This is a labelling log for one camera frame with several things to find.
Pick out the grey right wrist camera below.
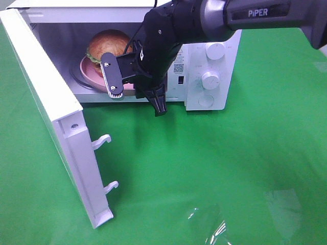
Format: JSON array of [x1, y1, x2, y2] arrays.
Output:
[[101, 53, 124, 99]]

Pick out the white microwave knob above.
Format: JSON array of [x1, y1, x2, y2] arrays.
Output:
[[205, 42, 225, 60], [201, 71, 220, 90]]

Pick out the round white door release button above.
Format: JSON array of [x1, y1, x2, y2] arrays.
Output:
[[198, 95, 215, 108]]

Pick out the green table cloth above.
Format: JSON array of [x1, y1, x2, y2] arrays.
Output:
[[1, 29, 326, 244]]

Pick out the pink round plate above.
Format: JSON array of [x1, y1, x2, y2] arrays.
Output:
[[80, 56, 135, 96]]

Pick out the clear tape patch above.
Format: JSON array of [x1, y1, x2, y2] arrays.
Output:
[[186, 204, 232, 244]]

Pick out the white microwave oven body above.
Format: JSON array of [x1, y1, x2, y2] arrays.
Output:
[[1, 1, 241, 117]]

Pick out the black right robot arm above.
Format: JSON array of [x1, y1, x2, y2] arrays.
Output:
[[118, 0, 326, 116]]

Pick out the upper white microwave knob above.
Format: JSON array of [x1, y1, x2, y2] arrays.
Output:
[[205, 42, 225, 60]]

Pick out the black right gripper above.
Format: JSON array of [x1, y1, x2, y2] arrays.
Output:
[[116, 40, 181, 117]]

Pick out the burger with sesame-free bun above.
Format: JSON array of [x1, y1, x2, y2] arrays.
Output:
[[86, 29, 130, 77]]

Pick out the lower white microwave knob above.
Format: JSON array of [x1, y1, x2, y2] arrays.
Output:
[[201, 71, 220, 90]]

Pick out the white microwave door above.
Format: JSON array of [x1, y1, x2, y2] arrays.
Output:
[[1, 9, 119, 228]]

